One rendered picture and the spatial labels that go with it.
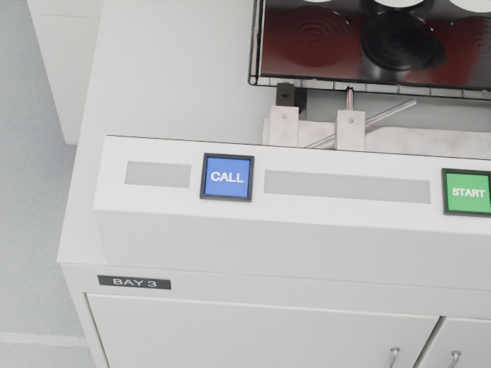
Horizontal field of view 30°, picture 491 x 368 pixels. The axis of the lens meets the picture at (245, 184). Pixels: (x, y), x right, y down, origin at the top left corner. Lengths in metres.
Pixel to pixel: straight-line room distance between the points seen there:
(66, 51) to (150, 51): 0.55
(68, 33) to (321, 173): 0.86
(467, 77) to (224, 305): 0.42
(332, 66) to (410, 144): 0.14
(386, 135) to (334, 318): 0.25
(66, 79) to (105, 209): 0.92
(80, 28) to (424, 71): 0.77
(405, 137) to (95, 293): 0.44
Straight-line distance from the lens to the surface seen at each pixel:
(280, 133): 1.09
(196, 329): 1.27
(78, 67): 1.84
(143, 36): 1.29
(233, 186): 0.98
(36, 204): 2.11
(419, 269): 1.07
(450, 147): 1.14
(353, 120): 1.10
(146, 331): 1.29
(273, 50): 1.17
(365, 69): 1.16
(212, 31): 1.29
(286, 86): 1.13
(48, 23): 1.75
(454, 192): 1.01
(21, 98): 2.28
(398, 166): 1.02
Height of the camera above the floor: 1.82
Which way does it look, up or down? 60 degrees down
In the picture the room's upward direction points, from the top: 3 degrees clockwise
